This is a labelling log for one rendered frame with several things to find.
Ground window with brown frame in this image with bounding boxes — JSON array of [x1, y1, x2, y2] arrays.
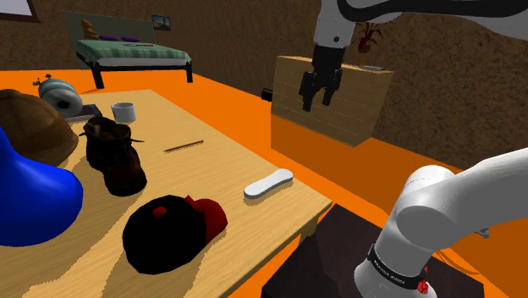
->
[[0, 0, 41, 24]]

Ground blue rounded object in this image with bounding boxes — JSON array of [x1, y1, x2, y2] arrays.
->
[[0, 125, 85, 248]]

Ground wooden chest of drawers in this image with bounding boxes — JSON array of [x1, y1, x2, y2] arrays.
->
[[270, 55, 395, 148]]

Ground brown hat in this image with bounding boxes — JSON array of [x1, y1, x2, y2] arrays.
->
[[0, 88, 80, 168]]

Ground brown pencil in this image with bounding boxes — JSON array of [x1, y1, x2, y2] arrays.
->
[[163, 140, 206, 153]]

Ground dark robot stand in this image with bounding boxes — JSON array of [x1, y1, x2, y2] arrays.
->
[[260, 202, 487, 298]]

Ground dark brown boot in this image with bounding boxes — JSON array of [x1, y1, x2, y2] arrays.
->
[[79, 116, 148, 197]]

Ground red potted plant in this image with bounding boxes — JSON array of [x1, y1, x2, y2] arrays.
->
[[351, 21, 383, 56]]

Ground white and teal round toy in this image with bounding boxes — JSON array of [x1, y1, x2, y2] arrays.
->
[[32, 74, 85, 119]]

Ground black and red cap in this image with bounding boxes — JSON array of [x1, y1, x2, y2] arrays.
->
[[122, 194, 228, 275]]

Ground white flat oblong remote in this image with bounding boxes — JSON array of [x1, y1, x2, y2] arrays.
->
[[243, 168, 294, 201]]

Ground bed with green cover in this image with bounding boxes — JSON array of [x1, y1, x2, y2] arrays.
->
[[61, 10, 194, 90]]

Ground wall picture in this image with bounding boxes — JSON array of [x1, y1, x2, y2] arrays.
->
[[151, 14, 173, 32]]

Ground white cup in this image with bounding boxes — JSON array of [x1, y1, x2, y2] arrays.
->
[[110, 102, 137, 124]]

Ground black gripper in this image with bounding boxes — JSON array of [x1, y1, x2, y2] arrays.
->
[[299, 43, 346, 113]]

